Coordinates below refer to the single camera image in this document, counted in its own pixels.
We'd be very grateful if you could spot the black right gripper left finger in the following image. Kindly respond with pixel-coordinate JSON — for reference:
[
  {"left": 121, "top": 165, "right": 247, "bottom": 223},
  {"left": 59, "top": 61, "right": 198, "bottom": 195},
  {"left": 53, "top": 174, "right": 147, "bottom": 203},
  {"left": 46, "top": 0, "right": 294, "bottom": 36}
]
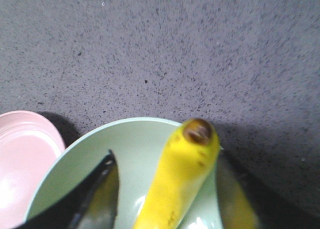
[{"left": 16, "top": 150, "right": 119, "bottom": 229}]

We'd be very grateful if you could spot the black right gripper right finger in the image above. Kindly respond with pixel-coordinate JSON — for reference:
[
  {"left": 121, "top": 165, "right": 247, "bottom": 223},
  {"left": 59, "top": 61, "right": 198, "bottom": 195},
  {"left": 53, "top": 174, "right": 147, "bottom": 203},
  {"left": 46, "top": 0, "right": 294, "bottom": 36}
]
[{"left": 215, "top": 148, "right": 320, "bottom": 229}]

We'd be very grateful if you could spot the yellow banana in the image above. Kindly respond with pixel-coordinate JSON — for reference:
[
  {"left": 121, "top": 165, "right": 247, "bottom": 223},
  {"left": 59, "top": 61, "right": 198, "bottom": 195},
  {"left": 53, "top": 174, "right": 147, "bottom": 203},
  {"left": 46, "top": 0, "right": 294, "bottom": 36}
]
[{"left": 133, "top": 118, "right": 220, "bottom": 229}]

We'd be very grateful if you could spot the green ribbed bowl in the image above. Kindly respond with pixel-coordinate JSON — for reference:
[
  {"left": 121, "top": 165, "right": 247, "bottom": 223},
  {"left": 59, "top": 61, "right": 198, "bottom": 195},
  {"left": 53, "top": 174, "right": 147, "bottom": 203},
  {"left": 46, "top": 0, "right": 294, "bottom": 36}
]
[{"left": 25, "top": 117, "right": 223, "bottom": 229}]

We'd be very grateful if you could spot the pink plate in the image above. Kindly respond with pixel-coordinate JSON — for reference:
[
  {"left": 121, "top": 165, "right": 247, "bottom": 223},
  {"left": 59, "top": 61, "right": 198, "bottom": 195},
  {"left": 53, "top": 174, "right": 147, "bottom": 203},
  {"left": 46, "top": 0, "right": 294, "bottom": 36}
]
[{"left": 0, "top": 110, "right": 65, "bottom": 229}]

